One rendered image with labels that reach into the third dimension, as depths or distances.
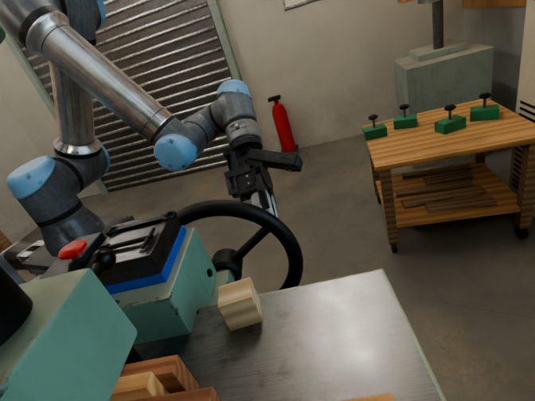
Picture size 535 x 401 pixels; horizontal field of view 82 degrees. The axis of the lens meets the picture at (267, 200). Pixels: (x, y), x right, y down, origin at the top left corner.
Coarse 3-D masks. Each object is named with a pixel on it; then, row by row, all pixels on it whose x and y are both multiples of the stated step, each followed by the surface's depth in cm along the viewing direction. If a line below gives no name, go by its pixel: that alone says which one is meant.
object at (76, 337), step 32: (32, 288) 20; (64, 288) 19; (96, 288) 20; (32, 320) 17; (64, 320) 18; (96, 320) 20; (128, 320) 23; (0, 352) 15; (32, 352) 15; (64, 352) 17; (96, 352) 19; (128, 352) 22; (0, 384) 14; (32, 384) 15; (64, 384) 17; (96, 384) 19
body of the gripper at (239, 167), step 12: (240, 144) 65; (252, 144) 67; (228, 156) 68; (240, 156) 67; (228, 168) 69; (240, 168) 64; (252, 168) 64; (264, 168) 66; (228, 180) 65; (240, 180) 64; (252, 180) 63; (264, 180) 62; (228, 192) 64; (240, 192) 63; (252, 192) 66
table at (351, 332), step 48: (288, 288) 37; (336, 288) 35; (384, 288) 33; (192, 336) 35; (240, 336) 33; (288, 336) 31; (336, 336) 30; (384, 336) 28; (240, 384) 28; (288, 384) 27; (336, 384) 26; (384, 384) 25; (432, 384) 24
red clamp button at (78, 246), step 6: (78, 240) 36; (84, 240) 36; (66, 246) 35; (72, 246) 35; (78, 246) 34; (84, 246) 35; (60, 252) 34; (66, 252) 34; (72, 252) 34; (78, 252) 34; (60, 258) 34; (66, 258) 34
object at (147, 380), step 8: (128, 376) 26; (136, 376) 26; (144, 376) 25; (152, 376) 25; (120, 384) 25; (128, 384) 25; (136, 384) 25; (144, 384) 25; (152, 384) 25; (160, 384) 26; (112, 392) 25; (120, 392) 25; (128, 392) 25; (136, 392) 25; (144, 392) 25; (152, 392) 25; (160, 392) 26; (168, 392) 27; (112, 400) 25; (120, 400) 25; (128, 400) 25
